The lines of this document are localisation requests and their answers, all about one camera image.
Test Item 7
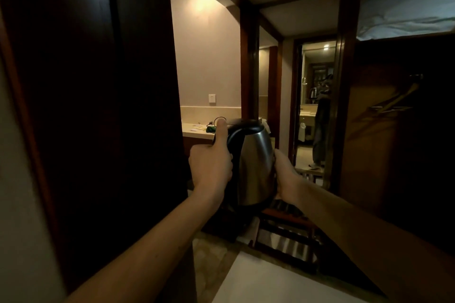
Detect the person's left forearm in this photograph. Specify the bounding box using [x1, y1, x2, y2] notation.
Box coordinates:
[63, 186, 219, 303]

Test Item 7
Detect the dark wooden luggage rack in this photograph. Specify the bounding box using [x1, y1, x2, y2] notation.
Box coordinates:
[249, 200, 320, 273]

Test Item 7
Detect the hanging grey garment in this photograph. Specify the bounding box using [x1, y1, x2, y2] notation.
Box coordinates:
[312, 76, 334, 166]

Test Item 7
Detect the wooden clothes hanger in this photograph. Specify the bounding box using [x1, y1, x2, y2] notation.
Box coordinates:
[368, 74, 424, 114]

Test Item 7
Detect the dark wooden wardrobe door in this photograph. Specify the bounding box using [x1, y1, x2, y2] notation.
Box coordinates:
[0, 0, 197, 303]

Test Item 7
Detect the dark wooden wardrobe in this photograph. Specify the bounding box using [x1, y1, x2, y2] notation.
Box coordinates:
[325, 0, 455, 257]

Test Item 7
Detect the person's right forearm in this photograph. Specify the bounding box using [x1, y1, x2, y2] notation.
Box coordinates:
[290, 180, 455, 303]

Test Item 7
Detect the bathroom mirror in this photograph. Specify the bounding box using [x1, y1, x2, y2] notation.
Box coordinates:
[302, 44, 336, 105]

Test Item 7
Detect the white folded bedding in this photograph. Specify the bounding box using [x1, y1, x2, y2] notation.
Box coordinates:
[356, 0, 455, 41]

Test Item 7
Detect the stainless steel electric kettle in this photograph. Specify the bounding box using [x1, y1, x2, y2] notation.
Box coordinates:
[213, 119, 278, 208]

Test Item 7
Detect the dark wooden door frame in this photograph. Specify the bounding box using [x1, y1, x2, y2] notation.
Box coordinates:
[289, 35, 338, 166]

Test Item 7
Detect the dark wooden pillar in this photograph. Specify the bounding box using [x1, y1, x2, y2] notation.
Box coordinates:
[240, 1, 260, 122]

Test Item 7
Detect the person's left hand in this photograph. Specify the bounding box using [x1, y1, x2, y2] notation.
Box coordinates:
[188, 118, 234, 196]

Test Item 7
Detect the person's right hand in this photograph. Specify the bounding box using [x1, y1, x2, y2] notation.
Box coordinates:
[273, 149, 303, 204]

